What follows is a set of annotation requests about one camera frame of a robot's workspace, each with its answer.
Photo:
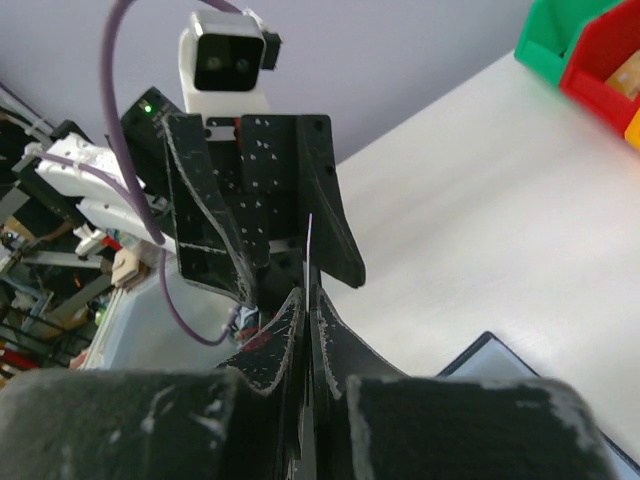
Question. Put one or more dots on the green plastic bin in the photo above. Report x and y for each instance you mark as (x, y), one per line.
(551, 31)

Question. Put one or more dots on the red plastic bin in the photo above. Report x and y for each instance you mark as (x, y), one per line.
(604, 44)

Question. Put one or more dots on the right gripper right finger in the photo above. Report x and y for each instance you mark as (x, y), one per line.
(374, 422)

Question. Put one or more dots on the beige cards stack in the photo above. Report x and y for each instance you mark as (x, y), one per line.
(626, 78)

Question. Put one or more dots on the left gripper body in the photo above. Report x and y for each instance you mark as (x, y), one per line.
(258, 184)

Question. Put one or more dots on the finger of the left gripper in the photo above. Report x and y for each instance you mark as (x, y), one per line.
(333, 249)
(210, 251)

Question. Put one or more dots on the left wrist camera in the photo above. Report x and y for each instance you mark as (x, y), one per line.
(221, 55)

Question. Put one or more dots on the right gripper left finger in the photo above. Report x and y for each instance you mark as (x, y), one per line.
(236, 421)

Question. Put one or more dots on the blue card holder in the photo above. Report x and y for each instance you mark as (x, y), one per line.
(489, 356)

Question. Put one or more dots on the yellow plastic bin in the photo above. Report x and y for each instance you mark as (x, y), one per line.
(632, 132)

